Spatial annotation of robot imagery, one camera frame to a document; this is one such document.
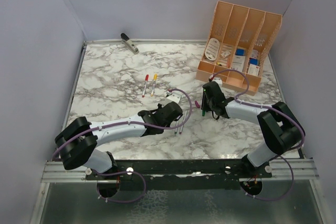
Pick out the orange desk organizer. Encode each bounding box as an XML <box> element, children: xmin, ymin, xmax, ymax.
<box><xmin>196</xmin><ymin>1</ymin><xmax>282</xmax><ymax>95</ymax></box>

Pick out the magenta-tipped white pen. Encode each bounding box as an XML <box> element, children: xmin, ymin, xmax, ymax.
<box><xmin>178</xmin><ymin>110</ymin><xmax>189</xmax><ymax>135</ymax></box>

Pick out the blue white box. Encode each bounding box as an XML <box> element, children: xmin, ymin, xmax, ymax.
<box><xmin>235</xmin><ymin>48</ymin><xmax>247</xmax><ymax>56</ymax></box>

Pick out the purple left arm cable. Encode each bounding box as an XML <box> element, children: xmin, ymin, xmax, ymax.
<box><xmin>51</xmin><ymin>88</ymin><xmax>192</xmax><ymax>162</ymax></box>

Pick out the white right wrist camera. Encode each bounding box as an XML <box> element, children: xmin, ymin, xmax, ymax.
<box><xmin>209</xmin><ymin>77</ymin><xmax>223</xmax><ymax>87</ymax></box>

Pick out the white oval perforated plate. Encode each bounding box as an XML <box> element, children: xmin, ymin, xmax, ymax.
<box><xmin>204</xmin><ymin>38</ymin><xmax>220</xmax><ymax>61</ymax></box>

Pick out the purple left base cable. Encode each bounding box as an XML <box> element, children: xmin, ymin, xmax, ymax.
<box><xmin>91</xmin><ymin>168</ymin><xmax>147</xmax><ymax>204</ymax></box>

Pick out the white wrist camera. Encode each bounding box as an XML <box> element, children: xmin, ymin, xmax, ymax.
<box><xmin>165</xmin><ymin>91</ymin><xmax>182</xmax><ymax>104</ymax></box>
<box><xmin>209</xmin><ymin>77</ymin><xmax>223</xmax><ymax>87</ymax></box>

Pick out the red-tipped white pen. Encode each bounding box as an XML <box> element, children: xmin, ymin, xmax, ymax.
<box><xmin>142</xmin><ymin>78</ymin><xmax>148</xmax><ymax>98</ymax></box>

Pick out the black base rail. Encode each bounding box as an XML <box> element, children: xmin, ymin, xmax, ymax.
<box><xmin>86</xmin><ymin>159</ymin><xmax>272</xmax><ymax>191</ymax></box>

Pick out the white paper box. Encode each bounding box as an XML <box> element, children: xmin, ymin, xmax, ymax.
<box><xmin>231</xmin><ymin>55</ymin><xmax>246</xmax><ymax>72</ymax></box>

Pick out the orange-tipped white pen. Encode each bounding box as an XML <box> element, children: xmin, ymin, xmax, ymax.
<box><xmin>151</xmin><ymin>80</ymin><xmax>156</xmax><ymax>97</ymax></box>

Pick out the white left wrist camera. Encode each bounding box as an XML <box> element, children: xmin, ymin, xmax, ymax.
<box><xmin>165</xmin><ymin>91</ymin><xmax>182</xmax><ymax>104</ymax></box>

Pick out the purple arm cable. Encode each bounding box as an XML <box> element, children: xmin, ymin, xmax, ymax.
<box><xmin>51</xmin><ymin>88</ymin><xmax>192</xmax><ymax>162</ymax></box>
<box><xmin>209</xmin><ymin>69</ymin><xmax>307</xmax><ymax>154</ymax></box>

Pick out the grey black stapler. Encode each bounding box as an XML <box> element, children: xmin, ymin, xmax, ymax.
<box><xmin>120</xmin><ymin>33</ymin><xmax>139</xmax><ymax>55</ymax></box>

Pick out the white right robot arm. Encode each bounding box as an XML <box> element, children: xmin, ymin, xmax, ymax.
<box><xmin>201</xmin><ymin>81</ymin><xmax>306</xmax><ymax>177</ymax></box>

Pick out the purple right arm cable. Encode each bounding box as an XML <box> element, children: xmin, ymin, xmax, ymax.
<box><xmin>209</xmin><ymin>69</ymin><xmax>307</xmax><ymax>154</ymax></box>

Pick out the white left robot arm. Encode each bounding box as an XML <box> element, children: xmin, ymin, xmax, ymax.
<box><xmin>55</xmin><ymin>102</ymin><xmax>183</xmax><ymax>179</ymax></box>

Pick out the green-tipped white pen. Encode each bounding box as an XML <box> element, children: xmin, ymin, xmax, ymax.
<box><xmin>174</xmin><ymin>113</ymin><xmax>183</xmax><ymax>135</ymax></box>

